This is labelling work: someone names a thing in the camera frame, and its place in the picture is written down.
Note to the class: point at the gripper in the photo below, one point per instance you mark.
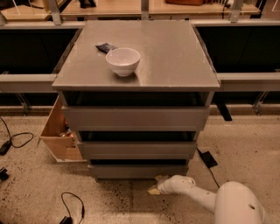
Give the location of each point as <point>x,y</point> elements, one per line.
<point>177,185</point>

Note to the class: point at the grey bottom drawer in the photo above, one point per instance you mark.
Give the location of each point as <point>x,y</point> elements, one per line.
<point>136,168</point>

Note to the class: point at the grey drawer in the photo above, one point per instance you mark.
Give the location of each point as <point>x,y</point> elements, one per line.
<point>134,111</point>
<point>136,144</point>
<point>136,168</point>

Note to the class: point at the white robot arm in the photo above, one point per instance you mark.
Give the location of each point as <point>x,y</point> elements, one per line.
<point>233,203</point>

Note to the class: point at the grey middle drawer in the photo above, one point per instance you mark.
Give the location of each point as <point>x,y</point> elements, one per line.
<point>136,144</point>

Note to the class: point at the grey drawer cabinet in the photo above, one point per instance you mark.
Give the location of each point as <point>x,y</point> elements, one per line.
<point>172,59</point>

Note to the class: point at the grey top drawer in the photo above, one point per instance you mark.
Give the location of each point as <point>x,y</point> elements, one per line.
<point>134,111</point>

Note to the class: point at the black power adapter right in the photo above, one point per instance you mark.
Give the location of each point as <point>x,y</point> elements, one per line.
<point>208,159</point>

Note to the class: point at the wooden box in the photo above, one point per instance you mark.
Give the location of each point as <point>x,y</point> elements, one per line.
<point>60,141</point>

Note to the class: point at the white ceramic bowl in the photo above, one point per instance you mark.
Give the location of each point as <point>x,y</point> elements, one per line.
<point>123,61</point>

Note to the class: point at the dark blue snack packet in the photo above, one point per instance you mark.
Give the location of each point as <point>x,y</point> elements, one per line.
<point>105,48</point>

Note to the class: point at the black adapter far left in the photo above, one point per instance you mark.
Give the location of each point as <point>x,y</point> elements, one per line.
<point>3,174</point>

